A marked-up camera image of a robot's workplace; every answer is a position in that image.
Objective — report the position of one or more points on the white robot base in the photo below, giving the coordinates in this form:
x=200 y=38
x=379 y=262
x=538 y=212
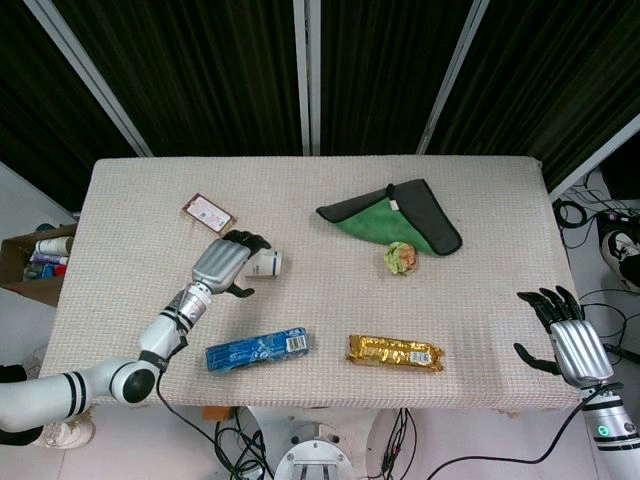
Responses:
x=312 y=450

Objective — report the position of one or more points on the black and white shoe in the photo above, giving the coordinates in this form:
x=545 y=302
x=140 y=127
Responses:
x=620 y=255

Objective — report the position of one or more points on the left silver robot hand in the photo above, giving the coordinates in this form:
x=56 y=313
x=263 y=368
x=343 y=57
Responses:
x=220 y=262

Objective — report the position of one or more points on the white paper cup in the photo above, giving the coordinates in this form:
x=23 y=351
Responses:
x=265 y=264

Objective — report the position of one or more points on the blue biscuit package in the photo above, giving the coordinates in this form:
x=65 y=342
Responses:
x=260 y=348

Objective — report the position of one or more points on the white bottle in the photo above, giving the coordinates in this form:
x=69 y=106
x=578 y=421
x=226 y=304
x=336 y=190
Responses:
x=52 y=245

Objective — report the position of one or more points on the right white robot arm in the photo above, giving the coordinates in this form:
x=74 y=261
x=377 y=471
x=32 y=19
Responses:
x=612 y=425

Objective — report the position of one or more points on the green and grey cloth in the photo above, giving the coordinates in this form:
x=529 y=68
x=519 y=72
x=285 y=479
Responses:
x=400 y=215

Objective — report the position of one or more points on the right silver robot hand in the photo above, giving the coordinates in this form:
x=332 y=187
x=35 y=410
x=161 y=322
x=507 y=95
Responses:
x=577 y=345

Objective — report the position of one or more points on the cardboard box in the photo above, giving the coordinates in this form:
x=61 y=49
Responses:
x=35 y=280

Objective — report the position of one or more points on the crumpled green food wrapper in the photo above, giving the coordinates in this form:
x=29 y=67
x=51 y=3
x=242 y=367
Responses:
x=401 y=258

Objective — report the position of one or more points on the gold biscuit package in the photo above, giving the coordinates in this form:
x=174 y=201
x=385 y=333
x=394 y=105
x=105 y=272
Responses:
x=395 y=352

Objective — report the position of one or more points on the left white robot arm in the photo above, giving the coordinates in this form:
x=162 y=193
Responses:
x=100 y=370

